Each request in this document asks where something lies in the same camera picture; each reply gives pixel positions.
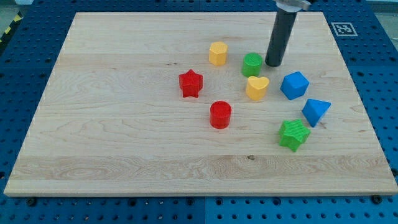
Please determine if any silver rod mount flange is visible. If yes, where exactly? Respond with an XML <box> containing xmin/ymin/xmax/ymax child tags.
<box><xmin>275</xmin><ymin>0</ymin><xmax>311</xmax><ymax>12</ymax></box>

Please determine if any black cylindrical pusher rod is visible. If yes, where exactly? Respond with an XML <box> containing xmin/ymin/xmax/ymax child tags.
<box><xmin>265</xmin><ymin>9</ymin><xmax>297</xmax><ymax>67</ymax></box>

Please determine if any green cylinder block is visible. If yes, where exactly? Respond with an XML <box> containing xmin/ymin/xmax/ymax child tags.
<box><xmin>241</xmin><ymin>53</ymin><xmax>262</xmax><ymax>77</ymax></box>

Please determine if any white fiducial marker tag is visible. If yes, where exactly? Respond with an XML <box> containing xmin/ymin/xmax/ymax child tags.
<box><xmin>331</xmin><ymin>22</ymin><xmax>358</xmax><ymax>37</ymax></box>

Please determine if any blue cube block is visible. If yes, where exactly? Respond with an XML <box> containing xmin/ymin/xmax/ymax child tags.
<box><xmin>280</xmin><ymin>72</ymin><xmax>310</xmax><ymax>100</ymax></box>

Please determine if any yellow heart block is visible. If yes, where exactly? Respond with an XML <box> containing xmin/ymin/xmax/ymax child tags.
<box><xmin>246</xmin><ymin>76</ymin><xmax>270</xmax><ymax>101</ymax></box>

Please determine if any yellow hexagon block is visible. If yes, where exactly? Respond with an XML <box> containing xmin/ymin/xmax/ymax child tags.
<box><xmin>209</xmin><ymin>42</ymin><xmax>228</xmax><ymax>66</ymax></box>

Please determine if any blue triangle block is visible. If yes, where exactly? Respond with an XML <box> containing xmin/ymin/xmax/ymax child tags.
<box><xmin>302</xmin><ymin>98</ymin><xmax>331</xmax><ymax>127</ymax></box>

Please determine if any red cylinder block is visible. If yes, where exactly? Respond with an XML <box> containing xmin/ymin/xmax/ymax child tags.
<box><xmin>210</xmin><ymin>101</ymin><xmax>232</xmax><ymax>129</ymax></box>

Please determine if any red star block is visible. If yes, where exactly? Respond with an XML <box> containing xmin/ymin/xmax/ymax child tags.
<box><xmin>178</xmin><ymin>69</ymin><xmax>203</xmax><ymax>98</ymax></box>

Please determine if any green star block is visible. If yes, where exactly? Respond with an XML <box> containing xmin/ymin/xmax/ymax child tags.
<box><xmin>279</xmin><ymin>119</ymin><xmax>311</xmax><ymax>152</ymax></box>

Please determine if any wooden board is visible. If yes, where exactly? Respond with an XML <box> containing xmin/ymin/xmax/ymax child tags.
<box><xmin>4</xmin><ymin>12</ymin><xmax>397</xmax><ymax>197</ymax></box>

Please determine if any yellow black hazard tape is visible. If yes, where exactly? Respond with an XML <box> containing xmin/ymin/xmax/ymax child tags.
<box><xmin>1</xmin><ymin>11</ymin><xmax>24</xmax><ymax>44</ymax></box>

